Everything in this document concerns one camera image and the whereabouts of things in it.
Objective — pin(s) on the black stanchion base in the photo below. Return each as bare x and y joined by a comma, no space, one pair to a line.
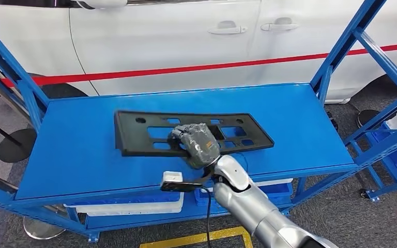
368,118

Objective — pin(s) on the yellow floor tape square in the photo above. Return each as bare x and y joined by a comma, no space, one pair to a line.
191,238

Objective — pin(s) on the black plastic panel part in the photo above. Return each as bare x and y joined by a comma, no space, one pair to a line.
130,137

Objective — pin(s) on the red barrier belt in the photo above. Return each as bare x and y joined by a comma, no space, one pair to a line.
150,72

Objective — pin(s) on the blue wheeled shelf cart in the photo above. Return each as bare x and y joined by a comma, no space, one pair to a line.
390,189

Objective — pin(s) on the stanchion with chrome base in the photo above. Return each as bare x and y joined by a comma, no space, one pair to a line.
41,229

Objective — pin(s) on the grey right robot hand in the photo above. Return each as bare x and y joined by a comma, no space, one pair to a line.
198,147

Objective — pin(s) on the blue metal shelf rack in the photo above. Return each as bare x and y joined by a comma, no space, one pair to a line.
82,154

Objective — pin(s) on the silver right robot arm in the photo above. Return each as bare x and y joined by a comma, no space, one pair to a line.
246,205

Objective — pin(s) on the white car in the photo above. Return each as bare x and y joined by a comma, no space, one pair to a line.
150,34

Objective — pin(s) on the thin stanchion with black base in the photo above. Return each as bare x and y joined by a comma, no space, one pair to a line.
17,147

